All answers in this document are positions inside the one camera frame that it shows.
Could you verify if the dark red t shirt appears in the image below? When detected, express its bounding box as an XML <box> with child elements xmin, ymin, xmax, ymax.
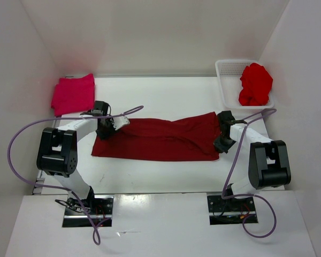
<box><xmin>91</xmin><ymin>112</ymin><xmax>220</xmax><ymax>162</ymax></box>

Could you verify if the pink red t shirt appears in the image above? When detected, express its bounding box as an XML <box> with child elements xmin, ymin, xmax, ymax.
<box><xmin>51</xmin><ymin>74</ymin><xmax>95</xmax><ymax>117</ymax></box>

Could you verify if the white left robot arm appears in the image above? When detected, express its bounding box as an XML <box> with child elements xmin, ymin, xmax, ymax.
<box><xmin>36</xmin><ymin>101</ymin><xmax>113</xmax><ymax>214</ymax></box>

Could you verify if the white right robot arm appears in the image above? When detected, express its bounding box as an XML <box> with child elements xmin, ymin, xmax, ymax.
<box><xmin>213</xmin><ymin>110</ymin><xmax>292</xmax><ymax>210</ymax></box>

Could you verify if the white plastic laundry basket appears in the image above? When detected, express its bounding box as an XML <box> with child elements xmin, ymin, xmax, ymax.
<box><xmin>215</xmin><ymin>59</ymin><xmax>274</xmax><ymax>110</ymax></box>

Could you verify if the bright red t shirt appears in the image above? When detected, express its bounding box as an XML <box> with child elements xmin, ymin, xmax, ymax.
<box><xmin>239</xmin><ymin>63</ymin><xmax>273</xmax><ymax>106</ymax></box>

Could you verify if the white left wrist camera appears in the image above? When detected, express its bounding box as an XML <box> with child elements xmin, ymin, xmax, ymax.
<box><xmin>112</xmin><ymin>116</ymin><xmax>130</xmax><ymax>131</ymax></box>

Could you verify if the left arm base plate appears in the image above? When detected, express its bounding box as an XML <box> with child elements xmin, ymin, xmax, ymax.
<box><xmin>55</xmin><ymin>195</ymin><xmax>114</xmax><ymax>228</ymax></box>

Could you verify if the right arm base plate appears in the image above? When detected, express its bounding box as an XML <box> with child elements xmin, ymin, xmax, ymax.
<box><xmin>207</xmin><ymin>193</ymin><xmax>258</xmax><ymax>225</ymax></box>

